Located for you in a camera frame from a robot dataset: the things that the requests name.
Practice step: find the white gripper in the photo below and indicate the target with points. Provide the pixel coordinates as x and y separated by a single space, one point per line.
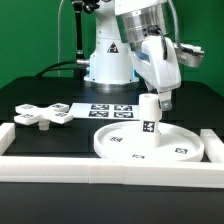
162 74

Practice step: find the white round table top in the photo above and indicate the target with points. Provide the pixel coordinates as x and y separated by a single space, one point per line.
125 141

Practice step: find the white cross-shaped table base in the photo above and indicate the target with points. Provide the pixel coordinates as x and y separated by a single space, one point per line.
28 114

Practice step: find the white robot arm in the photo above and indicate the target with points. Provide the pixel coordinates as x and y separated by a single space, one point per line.
131 43

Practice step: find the white sheet with markers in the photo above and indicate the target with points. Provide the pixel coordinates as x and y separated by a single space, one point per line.
104 111

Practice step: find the white U-shaped frame barrier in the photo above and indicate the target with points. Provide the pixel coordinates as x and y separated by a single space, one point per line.
103 171

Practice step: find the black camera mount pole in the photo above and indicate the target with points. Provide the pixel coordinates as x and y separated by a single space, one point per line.
79 6

